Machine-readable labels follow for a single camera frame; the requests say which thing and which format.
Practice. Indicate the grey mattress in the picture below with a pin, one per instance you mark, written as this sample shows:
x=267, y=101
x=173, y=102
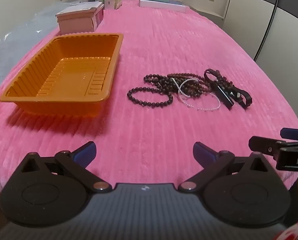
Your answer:
x=13, y=50

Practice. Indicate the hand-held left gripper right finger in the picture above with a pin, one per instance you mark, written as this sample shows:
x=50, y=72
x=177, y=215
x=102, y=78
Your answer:
x=204, y=153

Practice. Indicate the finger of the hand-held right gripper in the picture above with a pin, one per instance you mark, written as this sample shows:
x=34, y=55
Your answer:
x=292, y=133
x=262, y=145

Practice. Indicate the white bedside table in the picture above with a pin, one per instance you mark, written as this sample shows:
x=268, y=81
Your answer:
x=211, y=16

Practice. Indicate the white wardrobe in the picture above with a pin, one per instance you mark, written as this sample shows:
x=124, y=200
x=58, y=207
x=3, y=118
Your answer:
x=276, y=30

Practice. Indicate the red white clothing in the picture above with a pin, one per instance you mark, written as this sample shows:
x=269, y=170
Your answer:
x=294, y=231

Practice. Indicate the pink ribbed blanket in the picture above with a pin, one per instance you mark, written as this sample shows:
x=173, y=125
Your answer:
x=164, y=42

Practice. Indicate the orange plastic tray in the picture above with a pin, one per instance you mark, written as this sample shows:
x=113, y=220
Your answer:
x=71, y=70

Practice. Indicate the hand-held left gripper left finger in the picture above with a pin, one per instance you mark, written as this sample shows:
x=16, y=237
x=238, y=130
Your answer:
x=85, y=153

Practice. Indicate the long white box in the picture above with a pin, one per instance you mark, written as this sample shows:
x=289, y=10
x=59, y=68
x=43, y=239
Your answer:
x=161, y=5

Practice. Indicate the white green carton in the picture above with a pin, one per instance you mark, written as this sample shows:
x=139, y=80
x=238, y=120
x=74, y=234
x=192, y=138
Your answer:
x=110, y=3

